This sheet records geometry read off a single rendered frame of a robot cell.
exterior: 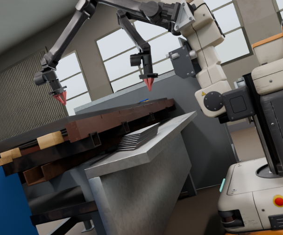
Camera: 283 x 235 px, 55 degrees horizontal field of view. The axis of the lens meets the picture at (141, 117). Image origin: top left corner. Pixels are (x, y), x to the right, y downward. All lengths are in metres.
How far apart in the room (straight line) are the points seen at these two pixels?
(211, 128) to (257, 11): 2.92
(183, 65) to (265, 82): 0.42
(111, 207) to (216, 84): 0.87
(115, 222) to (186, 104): 1.67
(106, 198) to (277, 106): 0.81
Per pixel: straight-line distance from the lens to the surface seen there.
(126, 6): 1.49
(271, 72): 1.28
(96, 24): 5.80
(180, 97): 2.38
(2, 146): 1.09
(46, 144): 0.91
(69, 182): 1.01
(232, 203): 1.38
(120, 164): 0.77
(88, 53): 5.84
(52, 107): 6.42
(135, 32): 1.77
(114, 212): 0.85
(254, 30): 4.88
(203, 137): 2.40
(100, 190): 0.83
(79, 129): 0.86
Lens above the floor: 0.78
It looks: 1 degrees down
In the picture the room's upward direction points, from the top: 19 degrees counter-clockwise
